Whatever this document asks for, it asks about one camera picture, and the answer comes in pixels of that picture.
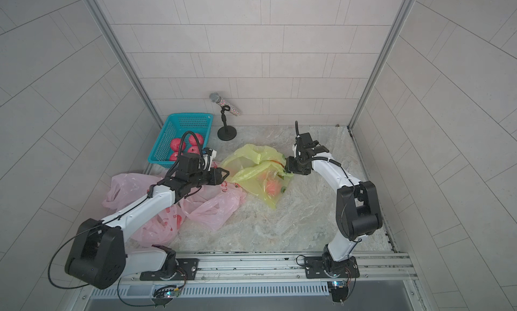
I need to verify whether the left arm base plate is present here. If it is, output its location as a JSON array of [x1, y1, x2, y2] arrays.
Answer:
[[139, 259, 199, 281]]

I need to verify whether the pink plastic bag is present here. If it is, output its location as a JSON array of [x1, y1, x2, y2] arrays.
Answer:
[[102, 173, 186, 247], [179, 181, 246, 232]]

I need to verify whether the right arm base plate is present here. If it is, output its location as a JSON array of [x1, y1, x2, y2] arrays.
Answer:
[[297, 255, 360, 280]]

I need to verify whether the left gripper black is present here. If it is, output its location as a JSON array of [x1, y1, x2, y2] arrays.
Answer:
[[188, 167, 232, 189]]

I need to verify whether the yellow-green plastic bag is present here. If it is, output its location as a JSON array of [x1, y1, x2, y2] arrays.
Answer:
[[221, 144, 294, 209]]

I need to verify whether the aluminium rail frame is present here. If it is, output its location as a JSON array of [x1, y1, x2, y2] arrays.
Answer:
[[64, 251, 430, 310]]

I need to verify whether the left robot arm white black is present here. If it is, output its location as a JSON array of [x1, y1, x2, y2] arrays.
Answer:
[[64, 148, 230, 289]]

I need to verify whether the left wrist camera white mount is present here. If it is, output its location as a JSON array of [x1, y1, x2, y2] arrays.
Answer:
[[201, 148, 217, 171]]

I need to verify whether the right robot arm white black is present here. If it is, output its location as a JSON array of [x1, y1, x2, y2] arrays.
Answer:
[[285, 122, 383, 279]]

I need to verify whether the pink plastic bag back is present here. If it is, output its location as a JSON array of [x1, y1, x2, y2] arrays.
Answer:
[[179, 181, 246, 232]]

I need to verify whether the microphone on black stand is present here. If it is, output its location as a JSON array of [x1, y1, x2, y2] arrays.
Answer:
[[209, 93, 240, 142]]

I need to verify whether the left circuit board with cables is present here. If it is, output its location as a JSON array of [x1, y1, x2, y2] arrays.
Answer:
[[152, 285, 184, 308]]

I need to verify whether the right circuit board with cables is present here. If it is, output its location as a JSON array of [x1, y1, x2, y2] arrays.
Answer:
[[327, 280, 350, 303]]

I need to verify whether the red apple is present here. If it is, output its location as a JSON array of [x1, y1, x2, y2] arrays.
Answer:
[[169, 152, 179, 162], [170, 138, 186, 152], [265, 179, 282, 197], [187, 146, 201, 155], [188, 133, 204, 147]]

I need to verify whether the circuit board with cables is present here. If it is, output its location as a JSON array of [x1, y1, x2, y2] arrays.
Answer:
[[327, 280, 350, 303], [152, 285, 184, 308]]

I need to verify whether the teal plastic basket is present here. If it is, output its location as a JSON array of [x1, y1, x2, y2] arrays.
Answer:
[[148, 113, 214, 168]]

